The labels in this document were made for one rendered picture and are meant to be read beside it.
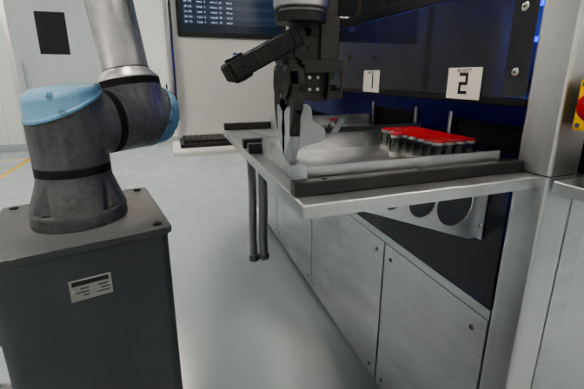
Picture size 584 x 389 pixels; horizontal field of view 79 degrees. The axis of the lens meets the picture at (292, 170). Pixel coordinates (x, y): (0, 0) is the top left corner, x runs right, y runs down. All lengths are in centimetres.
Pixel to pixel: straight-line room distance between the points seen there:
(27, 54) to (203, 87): 494
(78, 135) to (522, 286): 77
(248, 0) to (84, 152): 94
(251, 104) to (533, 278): 107
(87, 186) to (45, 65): 550
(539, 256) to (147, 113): 73
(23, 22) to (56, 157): 559
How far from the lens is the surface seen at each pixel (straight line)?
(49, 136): 66
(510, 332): 80
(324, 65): 50
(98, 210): 67
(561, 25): 67
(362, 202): 47
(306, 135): 51
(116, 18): 77
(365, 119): 120
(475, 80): 76
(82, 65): 603
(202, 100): 139
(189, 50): 138
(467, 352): 90
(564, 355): 94
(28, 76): 619
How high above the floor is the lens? 103
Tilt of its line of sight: 15 degrees down
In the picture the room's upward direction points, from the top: straight up
